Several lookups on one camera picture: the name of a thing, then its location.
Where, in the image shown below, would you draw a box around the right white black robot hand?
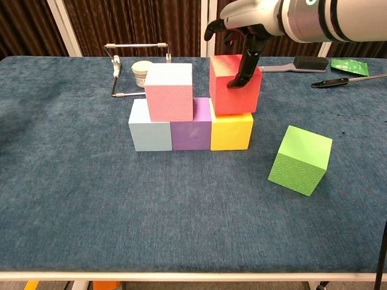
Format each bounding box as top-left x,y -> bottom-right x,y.
203,0 -> 284,89

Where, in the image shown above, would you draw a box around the red cube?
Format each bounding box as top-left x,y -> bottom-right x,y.
209,54 -> 262,117

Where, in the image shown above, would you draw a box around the yellow cube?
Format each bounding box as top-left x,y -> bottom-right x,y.
210,107 -> 254,152

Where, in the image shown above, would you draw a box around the pink cube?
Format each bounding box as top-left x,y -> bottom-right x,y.
144,62 -> 194,123

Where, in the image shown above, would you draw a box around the light blue cube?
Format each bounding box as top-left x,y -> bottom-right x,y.
128,98 -> 173,152

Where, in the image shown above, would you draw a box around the purple cube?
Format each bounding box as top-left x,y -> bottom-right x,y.
170,97 -> 212,151

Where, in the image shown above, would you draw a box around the green cube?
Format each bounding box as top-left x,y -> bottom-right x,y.
267,125 -> 333,198

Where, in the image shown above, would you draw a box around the grey brush black bristles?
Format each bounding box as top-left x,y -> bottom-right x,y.
258,56 -> 330,74

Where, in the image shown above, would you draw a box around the green foil packet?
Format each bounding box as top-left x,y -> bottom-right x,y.
330,58 -> 370,77

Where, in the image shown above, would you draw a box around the small white jar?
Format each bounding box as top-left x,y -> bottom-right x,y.
131,60 -> 152,89

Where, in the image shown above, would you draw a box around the blue felt table cover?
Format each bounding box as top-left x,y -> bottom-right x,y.
0,56 -> 387,272

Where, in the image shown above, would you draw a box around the orange object under table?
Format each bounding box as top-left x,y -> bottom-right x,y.
93,280 -> 122,290

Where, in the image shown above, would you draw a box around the steel ladle black handle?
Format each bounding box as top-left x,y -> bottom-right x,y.
311,72 -> 387,89

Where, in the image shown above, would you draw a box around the metal wire stand white clips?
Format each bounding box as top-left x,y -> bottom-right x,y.
103,42 -> 174,98

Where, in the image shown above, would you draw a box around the white table frame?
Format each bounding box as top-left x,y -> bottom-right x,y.
0,271 -> 387,290

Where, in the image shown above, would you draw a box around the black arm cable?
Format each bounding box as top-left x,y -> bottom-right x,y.
374,219 -> 387,290

